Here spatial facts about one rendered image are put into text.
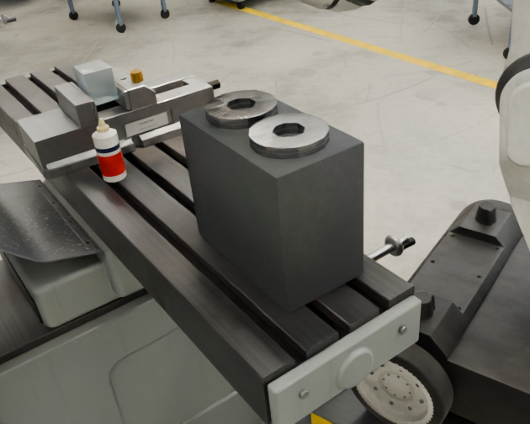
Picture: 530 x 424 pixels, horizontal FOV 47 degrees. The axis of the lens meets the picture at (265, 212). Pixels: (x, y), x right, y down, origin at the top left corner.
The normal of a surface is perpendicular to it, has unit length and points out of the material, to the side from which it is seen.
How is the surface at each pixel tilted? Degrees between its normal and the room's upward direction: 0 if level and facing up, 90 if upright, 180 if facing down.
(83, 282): 90
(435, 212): 0
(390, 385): 90
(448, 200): 0
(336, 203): 90
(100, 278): 90
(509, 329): 0
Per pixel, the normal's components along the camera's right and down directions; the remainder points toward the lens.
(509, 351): -0.08, -0.83
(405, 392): -0.58, 0.48
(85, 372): 0.58, 0.40
